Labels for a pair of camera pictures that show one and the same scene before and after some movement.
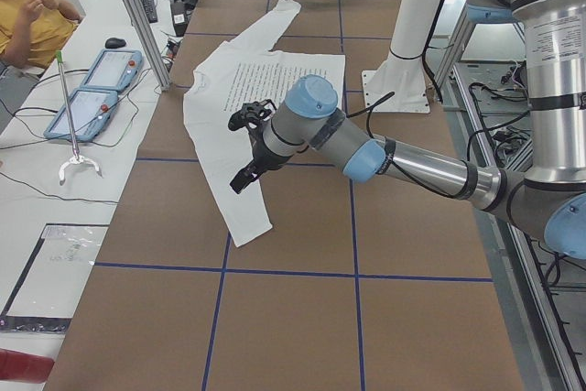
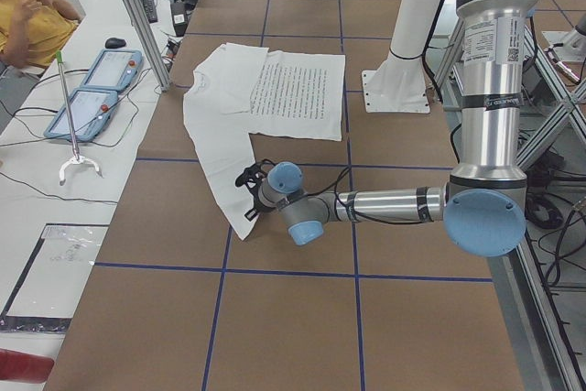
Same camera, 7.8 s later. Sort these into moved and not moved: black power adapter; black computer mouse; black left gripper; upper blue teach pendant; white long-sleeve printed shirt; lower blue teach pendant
Moved: white long-sleeve printed shirt; black left gripper
Not moved: black power adapter; lower blue teach pendant; black computer mouse; upper blue teach pendant
